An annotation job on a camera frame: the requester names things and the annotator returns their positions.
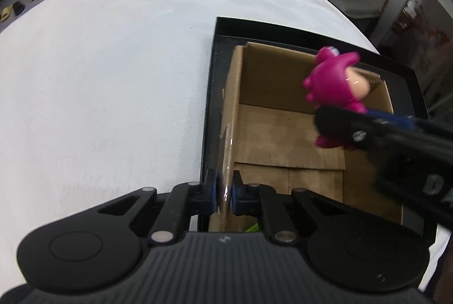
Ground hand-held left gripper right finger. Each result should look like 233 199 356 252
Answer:
229 170 356 245

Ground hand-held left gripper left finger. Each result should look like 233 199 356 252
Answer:
95 169 218 244

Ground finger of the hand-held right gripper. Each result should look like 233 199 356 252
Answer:
314 106 427 158
366 108 453 145

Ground pink toy figure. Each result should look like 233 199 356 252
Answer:
303 46 371 150

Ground brown cardboard box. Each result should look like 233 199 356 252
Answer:
208 41 405 234

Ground glass door cabinet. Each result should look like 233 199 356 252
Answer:
373 0 453 113

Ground black shallow tray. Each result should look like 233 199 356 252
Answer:
198 16 439 245

